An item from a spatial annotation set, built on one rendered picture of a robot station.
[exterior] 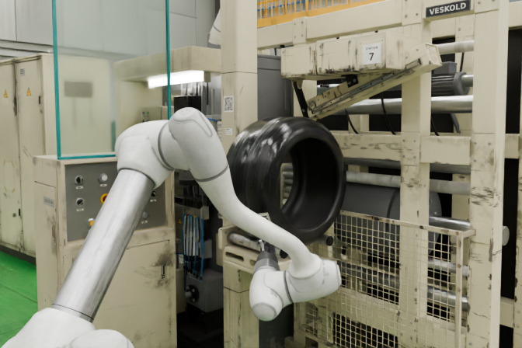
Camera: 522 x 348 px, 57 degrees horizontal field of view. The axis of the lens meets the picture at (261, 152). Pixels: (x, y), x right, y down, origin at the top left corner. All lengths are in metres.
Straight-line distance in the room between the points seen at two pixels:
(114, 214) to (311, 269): 0.59
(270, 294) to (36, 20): 10.40
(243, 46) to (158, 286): 1.23
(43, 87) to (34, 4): 6.74
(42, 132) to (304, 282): 3.82
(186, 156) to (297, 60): 1.18
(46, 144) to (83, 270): 3.76
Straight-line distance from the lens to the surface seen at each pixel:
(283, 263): 1.98
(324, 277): 1.49
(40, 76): 4.96
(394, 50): 2.04
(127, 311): 2.45
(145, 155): 1.29
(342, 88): 2.29
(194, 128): 1.21
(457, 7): 2.23
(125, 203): 1.25
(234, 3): 2.28
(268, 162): 1.85
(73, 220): 2.29
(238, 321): 2.42
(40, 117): 4.98
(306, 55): 2.27
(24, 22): 11.39
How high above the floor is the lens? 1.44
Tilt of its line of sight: 4 degrees down
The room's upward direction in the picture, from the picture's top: straight up
